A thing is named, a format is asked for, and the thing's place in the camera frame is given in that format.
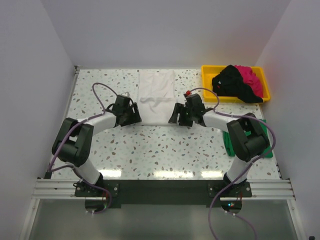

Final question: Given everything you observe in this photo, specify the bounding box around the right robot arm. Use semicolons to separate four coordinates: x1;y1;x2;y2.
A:
168;93;270;197

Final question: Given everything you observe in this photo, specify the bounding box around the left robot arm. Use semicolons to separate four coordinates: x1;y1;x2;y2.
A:
51;95;142;198

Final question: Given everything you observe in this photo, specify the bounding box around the white t shirt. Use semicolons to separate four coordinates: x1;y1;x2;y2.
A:
137;70;177;126

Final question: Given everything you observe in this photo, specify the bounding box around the pink t shirt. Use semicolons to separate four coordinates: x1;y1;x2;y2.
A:
235;65;263;98

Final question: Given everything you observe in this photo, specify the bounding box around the black t shirt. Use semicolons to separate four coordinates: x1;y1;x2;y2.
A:
212;65;263;104

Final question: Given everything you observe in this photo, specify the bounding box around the aluminium frame rail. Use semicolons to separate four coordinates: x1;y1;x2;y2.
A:
32;68;294;200

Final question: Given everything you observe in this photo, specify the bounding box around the folded green t shirt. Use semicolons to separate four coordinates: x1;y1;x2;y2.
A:
223;119;274;159

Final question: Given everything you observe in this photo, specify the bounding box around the yellow plastic bin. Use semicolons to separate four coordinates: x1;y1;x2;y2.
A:
201;65;271;104

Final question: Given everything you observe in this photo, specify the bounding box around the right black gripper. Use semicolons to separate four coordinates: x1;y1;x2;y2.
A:
168;102;195;127

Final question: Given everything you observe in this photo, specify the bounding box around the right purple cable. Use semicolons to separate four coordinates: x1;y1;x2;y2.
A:
184;87;277;240

